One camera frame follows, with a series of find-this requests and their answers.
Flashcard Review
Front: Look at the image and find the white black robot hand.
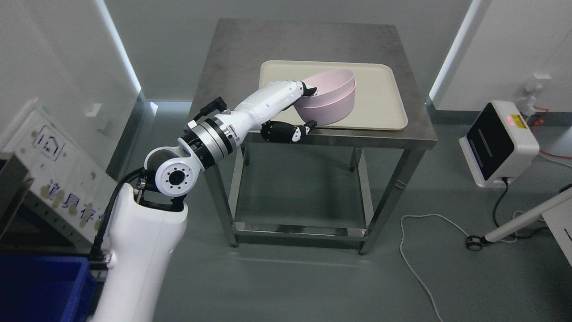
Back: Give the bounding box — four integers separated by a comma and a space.
230, 81, 317, 144

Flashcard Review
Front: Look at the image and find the pink bowl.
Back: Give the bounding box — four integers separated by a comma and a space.
294, 69, 355, 107
294, 84, 356, 126

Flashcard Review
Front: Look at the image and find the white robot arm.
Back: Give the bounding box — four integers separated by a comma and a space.
91, 97, 237, 322

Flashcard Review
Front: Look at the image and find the stainless steel table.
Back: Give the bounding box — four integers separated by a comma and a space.
191, 19, 437, 255

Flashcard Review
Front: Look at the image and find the beige plastic tray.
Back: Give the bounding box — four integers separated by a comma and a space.
259, 60, 408, 131

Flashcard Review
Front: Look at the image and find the white signboard with blue text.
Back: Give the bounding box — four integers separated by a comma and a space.
1, 99, 117, 245

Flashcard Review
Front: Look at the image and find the white black box device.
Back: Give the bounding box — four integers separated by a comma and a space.
459, 100, 540, 188

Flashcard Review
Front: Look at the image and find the white stand leg with caster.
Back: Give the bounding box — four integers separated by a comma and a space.
465, 185, 572, 255

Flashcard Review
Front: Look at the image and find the blue bin upper left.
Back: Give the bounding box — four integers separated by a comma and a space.
0, 255, 97, 322

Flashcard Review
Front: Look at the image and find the white wall switch box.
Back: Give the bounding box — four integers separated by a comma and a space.
85, 103, 110, 136

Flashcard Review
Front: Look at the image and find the white floor cable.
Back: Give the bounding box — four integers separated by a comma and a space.
399, 210, 532, 322

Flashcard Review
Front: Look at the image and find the black power cable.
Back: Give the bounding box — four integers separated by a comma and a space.
492, 178, 555, 240

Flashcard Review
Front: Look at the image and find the metal shelf rack frame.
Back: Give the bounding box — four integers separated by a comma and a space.
0, 153, 108, 280

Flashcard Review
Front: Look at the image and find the white wall socket with plug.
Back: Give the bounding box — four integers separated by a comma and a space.
516, 72, 552, 118

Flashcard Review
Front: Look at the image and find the orange cable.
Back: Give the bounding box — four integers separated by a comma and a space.
532, 106, 572, 159

